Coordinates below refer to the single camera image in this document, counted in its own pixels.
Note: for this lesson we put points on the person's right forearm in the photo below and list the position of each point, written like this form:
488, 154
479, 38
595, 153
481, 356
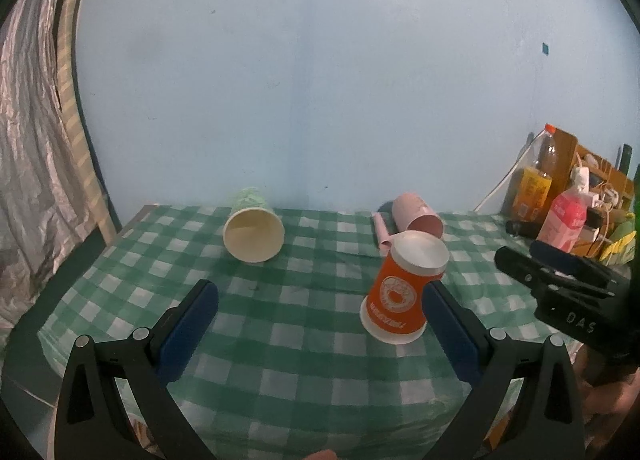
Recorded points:
612, 400

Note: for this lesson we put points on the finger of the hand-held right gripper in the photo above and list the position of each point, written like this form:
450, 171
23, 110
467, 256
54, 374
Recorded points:
520, 265
565, 256

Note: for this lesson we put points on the white power adapters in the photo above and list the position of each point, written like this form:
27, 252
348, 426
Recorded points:
582, 175

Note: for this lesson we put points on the orange-capped drink bottle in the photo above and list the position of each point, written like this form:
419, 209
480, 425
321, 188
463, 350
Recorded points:
535, 190

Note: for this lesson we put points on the pink rolled paper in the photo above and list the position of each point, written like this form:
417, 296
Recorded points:
381, 232

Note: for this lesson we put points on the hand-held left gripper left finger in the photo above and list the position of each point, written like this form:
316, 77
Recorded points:
184, 337

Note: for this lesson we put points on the green paper cup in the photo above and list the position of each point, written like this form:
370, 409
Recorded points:
252, 235

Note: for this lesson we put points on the orange paper cup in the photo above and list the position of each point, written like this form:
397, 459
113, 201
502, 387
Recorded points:
397, 297

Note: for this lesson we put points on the dark green bottle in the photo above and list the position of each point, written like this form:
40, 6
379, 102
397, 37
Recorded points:
626, 162

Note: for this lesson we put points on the wooden rack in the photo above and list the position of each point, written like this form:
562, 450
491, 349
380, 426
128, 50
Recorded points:
567, 149

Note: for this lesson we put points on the pink drink bottle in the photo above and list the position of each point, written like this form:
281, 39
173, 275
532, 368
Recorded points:
565, 220

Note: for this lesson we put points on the pink cup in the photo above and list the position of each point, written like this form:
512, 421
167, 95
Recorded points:
415, 215

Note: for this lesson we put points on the black small device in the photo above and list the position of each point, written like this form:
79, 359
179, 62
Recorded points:
520, 229

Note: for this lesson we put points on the yellow green packet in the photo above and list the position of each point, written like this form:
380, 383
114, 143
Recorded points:
619, 242

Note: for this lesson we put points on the green checkered tablecloth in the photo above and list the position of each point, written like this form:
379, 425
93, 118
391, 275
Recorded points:
300, 345

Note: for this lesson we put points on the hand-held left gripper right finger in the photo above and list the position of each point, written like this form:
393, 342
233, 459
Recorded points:
450, 335

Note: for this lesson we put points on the silver curtain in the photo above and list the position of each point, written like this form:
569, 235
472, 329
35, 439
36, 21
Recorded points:
30, 139

